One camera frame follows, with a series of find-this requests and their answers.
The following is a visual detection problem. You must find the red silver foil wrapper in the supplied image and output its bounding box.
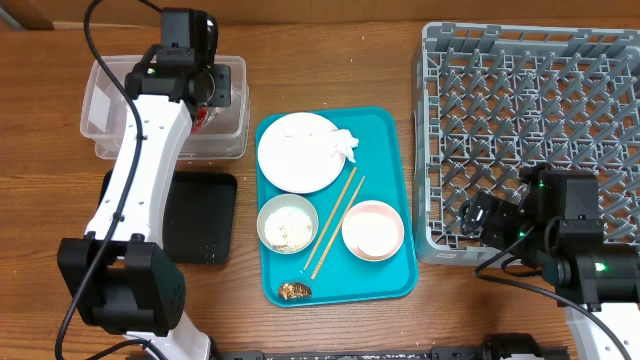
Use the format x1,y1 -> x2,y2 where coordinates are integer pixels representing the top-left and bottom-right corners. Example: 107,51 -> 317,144
191,105 -> 219,134

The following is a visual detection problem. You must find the white tissue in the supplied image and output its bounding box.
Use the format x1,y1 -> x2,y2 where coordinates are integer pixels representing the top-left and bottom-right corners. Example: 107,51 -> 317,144
325,129 -> 359,163

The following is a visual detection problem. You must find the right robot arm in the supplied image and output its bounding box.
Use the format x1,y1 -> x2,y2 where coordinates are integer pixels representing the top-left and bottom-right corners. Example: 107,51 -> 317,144
459,163 -> 639,359

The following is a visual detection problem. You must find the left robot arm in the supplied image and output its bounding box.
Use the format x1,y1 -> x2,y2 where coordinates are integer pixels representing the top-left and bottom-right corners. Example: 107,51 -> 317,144
57,7 -> 231,359

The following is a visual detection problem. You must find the grey dishwasher rack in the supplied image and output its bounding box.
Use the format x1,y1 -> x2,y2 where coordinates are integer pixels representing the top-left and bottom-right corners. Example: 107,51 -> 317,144
412,22 -> 639,266

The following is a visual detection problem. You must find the teal plastic tray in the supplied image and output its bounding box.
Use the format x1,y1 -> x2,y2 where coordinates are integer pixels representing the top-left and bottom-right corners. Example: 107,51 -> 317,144
256,107 -> 418,307

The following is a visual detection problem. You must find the pink bowl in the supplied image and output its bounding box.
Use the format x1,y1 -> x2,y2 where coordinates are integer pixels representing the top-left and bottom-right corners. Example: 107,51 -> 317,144
341,200 -> 405,262

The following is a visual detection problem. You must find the large white plate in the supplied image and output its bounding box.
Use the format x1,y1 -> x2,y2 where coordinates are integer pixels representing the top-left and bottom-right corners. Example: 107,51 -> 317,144
257,112 -> 346,194

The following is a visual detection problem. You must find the clear plastic bin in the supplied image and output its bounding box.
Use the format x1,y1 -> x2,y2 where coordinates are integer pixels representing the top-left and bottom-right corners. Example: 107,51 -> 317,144
80,55 -> 250,161

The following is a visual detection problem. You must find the black tray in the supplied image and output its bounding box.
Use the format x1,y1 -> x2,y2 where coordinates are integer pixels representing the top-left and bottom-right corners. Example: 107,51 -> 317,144
83,166 -> 237,276

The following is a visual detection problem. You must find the grey bowl with rice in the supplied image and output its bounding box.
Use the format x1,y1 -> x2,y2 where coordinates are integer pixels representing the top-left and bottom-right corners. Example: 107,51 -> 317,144
256,194 -> 319,255

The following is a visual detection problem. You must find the black rail at table edge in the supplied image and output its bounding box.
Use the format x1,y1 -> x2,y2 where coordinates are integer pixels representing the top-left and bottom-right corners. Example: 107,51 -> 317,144
209,332 -> 571,360

